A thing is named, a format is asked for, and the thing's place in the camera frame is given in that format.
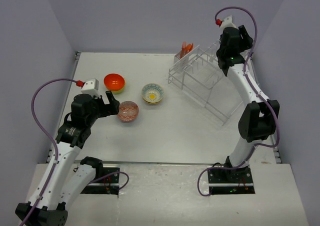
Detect white cutlery holder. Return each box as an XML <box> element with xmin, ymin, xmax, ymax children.
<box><xmin>173</xmin><ymin>51</ymin><xmax>189</xmax><ymax>70</ymax></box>

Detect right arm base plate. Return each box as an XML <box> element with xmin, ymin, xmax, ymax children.
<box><xmin>207</xmin><ymin>166</ymin><xmax>255</xmax><ymax>195</ymax></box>

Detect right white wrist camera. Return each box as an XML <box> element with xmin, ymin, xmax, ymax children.
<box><xmin>215</xmin><ymin>15</ymin><xmax>237</xmax><ymax>32</ymax></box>

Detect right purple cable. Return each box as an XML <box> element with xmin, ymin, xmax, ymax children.
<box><xmin>197</xmin><ymin>6</ymin><xmax>281</xmax><ymax>197</ymax></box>

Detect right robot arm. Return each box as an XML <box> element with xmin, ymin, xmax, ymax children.
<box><xmin>216</xmin><ymin>26</ymin><xmax>280</xmax><ymax>182</ymax></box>

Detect orange plastic spoon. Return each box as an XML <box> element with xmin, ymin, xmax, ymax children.
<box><xmin>184</xmin><ymin>43</ymin><xmax>194</xmax><ymax>55</ymax></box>

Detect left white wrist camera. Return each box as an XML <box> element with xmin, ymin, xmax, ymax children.
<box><xmin>81</xmin><ymin>78</ymin><xmax>100</xmax><ymax>98</ymax></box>

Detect blue yellow sun bowl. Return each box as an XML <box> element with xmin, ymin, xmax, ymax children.
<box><xmin>141</xmin><ymin>83</ymin><xmax>164</xmax><ymax>101</ymax></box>

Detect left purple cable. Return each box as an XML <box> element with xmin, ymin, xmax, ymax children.
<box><xmin>17</xmin><ymin>78</ymin><xmax>130</xmax><ymax>226</ymax></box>

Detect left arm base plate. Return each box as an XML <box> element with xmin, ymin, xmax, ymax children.
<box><xmin>81</xmin><ymin>173</ymin><xmax>120</xmax><ymax>196</ymax></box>

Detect orange plastic fork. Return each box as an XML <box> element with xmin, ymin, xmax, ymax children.
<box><xmin>180</xmin><ymin>41</ymin><xmax>187</xmax><ymax>59</ymax></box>

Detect purple cable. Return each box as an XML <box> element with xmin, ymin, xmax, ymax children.
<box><xmin>197</xmin><ymin>6</ymin><xmax>281</xmax><ymax>197</ymax></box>
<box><xmin>17</xmin><ymin>78</ymin><xmax>130</xmax><ymax>226</ymax></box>

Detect red patterned glass bowl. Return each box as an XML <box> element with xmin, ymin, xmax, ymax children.
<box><xmin>117</xmin><ymin>101</ymin><xmax>139</xmax><ymax>122</ymax></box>

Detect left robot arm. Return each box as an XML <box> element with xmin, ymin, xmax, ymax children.
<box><xmin>15</xmin><ymin>91</ymin><xmax>120</xmax><ymax>225</ymax></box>

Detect lime green bowl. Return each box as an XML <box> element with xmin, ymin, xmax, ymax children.
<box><xmin>108</xmin><ymin>86</ymin><xmax>125</xmax><ymax>94</ymax></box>

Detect white wire dish rack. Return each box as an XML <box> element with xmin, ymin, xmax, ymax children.
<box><xmin>168</xmin><ymin>42</ymin><xmax>243</xmax><ymax>125</ymax></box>

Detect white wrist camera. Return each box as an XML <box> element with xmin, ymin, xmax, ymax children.
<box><xmin>81</xmin><ymin>78</ymin><xmax>100</xmax><ymax>98</ymax></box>
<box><xmin>215</xmin><ymin>15</ymin><xmax>237</xmax><ymax>32</ymax></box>

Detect orange bowl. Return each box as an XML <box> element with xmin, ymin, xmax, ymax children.
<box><xmin>103</xmin><ymin>73</ymin><xmax>126</xmax><ymax>91</ymax></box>

